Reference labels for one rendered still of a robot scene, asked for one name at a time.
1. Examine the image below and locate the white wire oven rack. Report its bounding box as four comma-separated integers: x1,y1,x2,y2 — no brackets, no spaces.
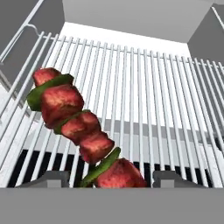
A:
0,31,224,188

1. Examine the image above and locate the grey toaster oven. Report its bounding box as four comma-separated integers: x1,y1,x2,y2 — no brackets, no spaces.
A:
0,0,224,188

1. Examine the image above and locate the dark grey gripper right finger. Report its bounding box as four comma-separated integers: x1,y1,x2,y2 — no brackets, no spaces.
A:
152,170,206,188

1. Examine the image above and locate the meat and pepper kebab skewer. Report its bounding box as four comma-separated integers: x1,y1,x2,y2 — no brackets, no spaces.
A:
26,67,149,188

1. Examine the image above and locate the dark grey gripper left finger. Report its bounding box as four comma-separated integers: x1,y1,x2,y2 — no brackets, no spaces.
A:
17,170,71,188

